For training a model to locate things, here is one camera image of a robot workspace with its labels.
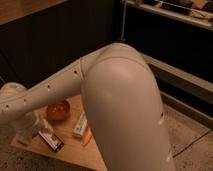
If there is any dark snack packet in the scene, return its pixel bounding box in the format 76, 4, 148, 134
39, 131, 64, 152

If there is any orange bowl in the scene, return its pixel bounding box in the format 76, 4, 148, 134
46, 100, 70, 121

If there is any orange carrot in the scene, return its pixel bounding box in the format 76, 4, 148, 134
82, 128, 92, 146

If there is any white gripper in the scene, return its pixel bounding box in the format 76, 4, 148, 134
10, 112, 40, 144

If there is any metal shelf rack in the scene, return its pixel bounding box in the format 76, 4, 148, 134
116, 0, 213, 129

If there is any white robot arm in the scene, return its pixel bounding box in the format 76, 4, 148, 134
0, 43, 175, 171

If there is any wooden counter top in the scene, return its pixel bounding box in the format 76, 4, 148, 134
0, 0, 66, 25

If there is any white rectangular box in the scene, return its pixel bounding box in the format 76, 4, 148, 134
73, 112, 87, 137

